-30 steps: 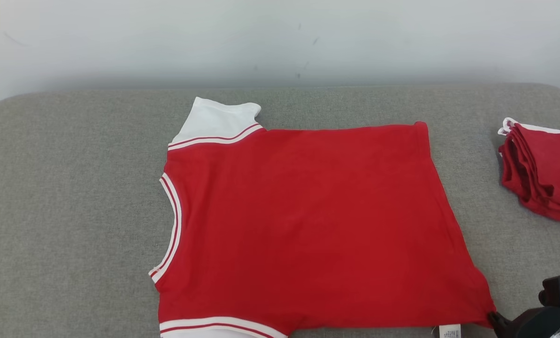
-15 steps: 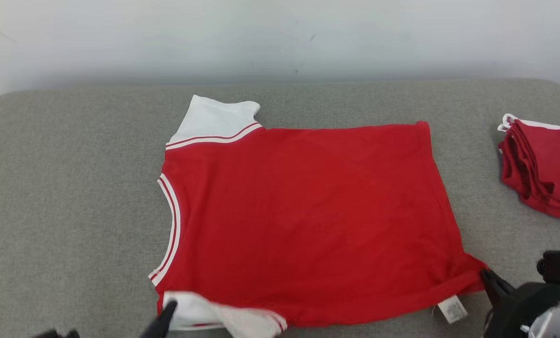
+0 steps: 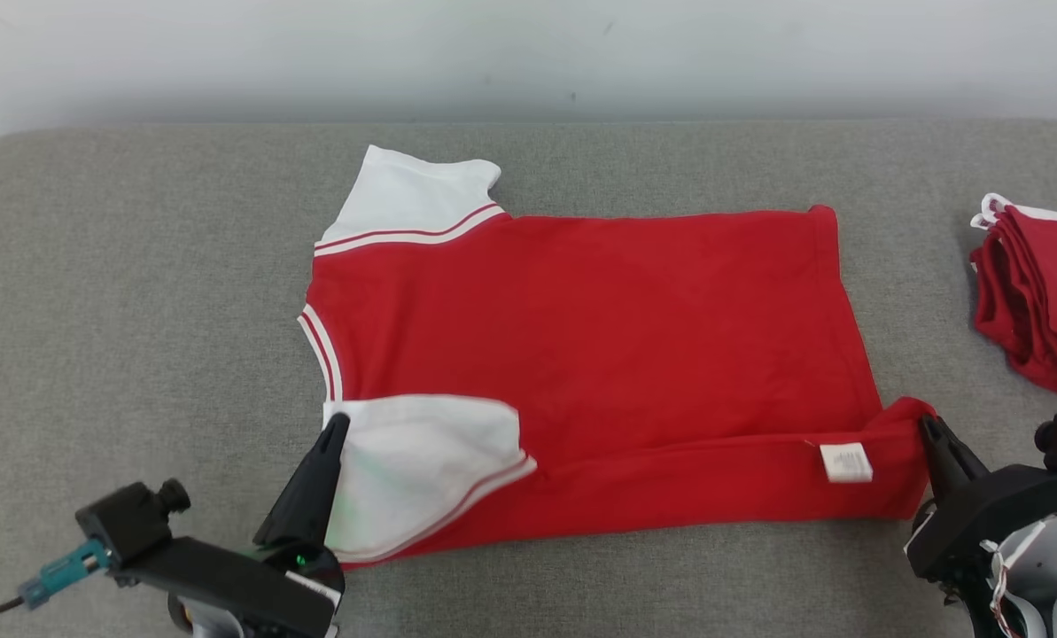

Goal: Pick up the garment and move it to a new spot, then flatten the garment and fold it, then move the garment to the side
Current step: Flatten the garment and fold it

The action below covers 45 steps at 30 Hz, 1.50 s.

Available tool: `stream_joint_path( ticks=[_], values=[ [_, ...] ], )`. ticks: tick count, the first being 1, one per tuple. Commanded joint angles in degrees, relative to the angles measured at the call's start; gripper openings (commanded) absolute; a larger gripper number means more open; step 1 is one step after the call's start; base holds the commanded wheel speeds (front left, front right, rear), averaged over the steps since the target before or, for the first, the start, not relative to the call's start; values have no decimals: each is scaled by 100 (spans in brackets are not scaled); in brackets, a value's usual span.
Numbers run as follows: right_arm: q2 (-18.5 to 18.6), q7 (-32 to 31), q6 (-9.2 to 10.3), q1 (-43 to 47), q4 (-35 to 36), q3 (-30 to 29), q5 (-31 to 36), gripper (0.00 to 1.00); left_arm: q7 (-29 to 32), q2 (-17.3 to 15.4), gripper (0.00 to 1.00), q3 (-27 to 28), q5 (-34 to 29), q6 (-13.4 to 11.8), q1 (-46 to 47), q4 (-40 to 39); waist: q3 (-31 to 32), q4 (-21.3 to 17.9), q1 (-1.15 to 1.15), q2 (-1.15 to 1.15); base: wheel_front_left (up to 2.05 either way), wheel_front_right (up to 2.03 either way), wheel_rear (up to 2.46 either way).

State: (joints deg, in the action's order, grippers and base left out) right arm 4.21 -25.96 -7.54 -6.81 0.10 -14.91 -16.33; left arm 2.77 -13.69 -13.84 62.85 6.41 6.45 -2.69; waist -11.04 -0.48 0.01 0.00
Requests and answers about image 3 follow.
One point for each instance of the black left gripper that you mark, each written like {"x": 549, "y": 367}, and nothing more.
{"x": 244, "y": 589}

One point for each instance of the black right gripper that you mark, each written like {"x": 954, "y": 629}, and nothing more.
{"x": 989, "y": 514}

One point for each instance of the red garment with white band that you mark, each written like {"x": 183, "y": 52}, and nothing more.
{"x": 1051, "y": 292}

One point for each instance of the red shirt with white sleeves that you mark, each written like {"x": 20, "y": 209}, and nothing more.
{"x": 625, "y": 337}

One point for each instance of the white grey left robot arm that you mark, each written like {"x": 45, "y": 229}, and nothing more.
{"x": 209, "y": 625}

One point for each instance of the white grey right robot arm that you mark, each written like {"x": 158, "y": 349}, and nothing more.
{"x": 1055, "y": 567}

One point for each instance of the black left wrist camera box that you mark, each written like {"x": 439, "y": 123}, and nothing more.
{"x": 129, "y": 523}

